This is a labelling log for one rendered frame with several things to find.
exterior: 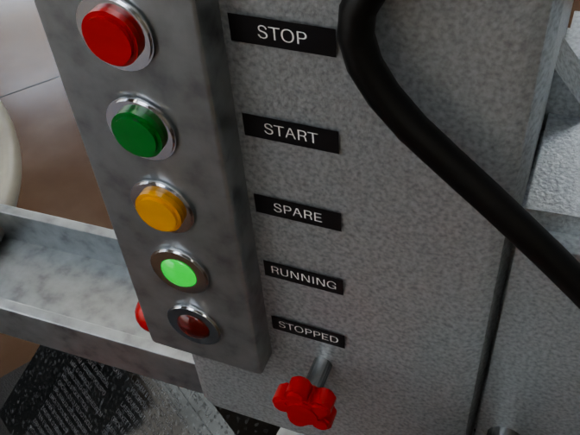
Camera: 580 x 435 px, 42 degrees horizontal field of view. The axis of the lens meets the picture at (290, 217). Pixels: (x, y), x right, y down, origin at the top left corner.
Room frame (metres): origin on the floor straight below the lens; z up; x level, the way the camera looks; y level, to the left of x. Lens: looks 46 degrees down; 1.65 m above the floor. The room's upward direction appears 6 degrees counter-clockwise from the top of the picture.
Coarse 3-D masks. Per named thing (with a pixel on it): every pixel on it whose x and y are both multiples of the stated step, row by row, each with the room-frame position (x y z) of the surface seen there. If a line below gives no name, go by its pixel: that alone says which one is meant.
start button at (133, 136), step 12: (120, 120) 0.27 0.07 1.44; (132, 120) 0.27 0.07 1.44; (144, 120) 0.27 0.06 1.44; (120, 132) 0.27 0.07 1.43; (132, 132) 0.27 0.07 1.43; (144, 132) 0.27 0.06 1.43; (156, 132) 0.27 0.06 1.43; (120, 144) 0.27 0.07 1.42; (132, 144) 0.27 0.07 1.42; (144, 144) 0.27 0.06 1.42; (156, 144) 0.27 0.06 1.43; (144, 156) 0.27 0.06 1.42
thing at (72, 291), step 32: (0, 224) 0.59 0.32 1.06; (32, 224) 0.57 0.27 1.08; (64, 224) 0.56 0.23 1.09; (0, 256) 0.56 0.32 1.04; (32, 256) 0.56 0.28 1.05; (64, 256) 0.55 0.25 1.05; (96, 256) 0.54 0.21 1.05; (0, 288) 0.52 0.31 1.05; (32, 288) 0.51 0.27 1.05; (64, 288) 0.51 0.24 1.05; (96, 288) 0.50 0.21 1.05; (128, 288) 0.50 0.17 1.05; (0, 320) 0.46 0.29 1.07; (32, 320) 0.44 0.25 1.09; (64, 320) 0.43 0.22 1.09; (96, 320) 0.46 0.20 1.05; (128, 320) 0.45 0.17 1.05; (96, 352) 0.41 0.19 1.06; (128, 352) 0.39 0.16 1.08; (160, 352) 0.38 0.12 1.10; (192, 384) 0.37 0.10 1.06
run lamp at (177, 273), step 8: (168, 264) 0.27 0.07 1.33; (176, 264) 0.27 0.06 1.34; (184, 264) 0.27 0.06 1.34; (168, 272) 0.27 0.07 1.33; (176, 272) 0.27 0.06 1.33; (184, 272) 0.27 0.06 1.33; (192, 272) 0.27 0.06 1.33; (168, 280) 0.27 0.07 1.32; (176, 280) 0.27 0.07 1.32; (184, 280) 0.27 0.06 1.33; (192, 280) 0.27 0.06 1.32
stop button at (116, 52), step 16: (96, 16) 0.27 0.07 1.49; (112, 16) 0.27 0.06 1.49; (96, 32) 0.27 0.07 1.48; (112, 32) 0.27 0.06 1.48; (128, 32) 0.27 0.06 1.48; (96, 48) 0.27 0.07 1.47; (112, 48) 0.27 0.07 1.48; (128, 48) 0.27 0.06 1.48; (112, 64) 0.27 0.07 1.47; (128, 64) 0.27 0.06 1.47
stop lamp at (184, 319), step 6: (180, 318) 0.28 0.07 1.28; (186, 318) 0.27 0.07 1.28; (192, 318) 0.27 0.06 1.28; (180, 324) 0.27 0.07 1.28; (186, 324) 0.27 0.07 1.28; (192, 324) 0.27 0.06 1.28; (198, 324) 0.27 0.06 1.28; (204, 324) 0.27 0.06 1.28; (186, 330) 0.27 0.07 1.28; (192, 330) 0.27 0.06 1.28; (198, 330) 0.27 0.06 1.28; (204, 330) 0.27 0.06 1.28; (192, 336) 0.27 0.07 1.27; (198, 336) 0.27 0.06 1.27; (204, 336) 0.27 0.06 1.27
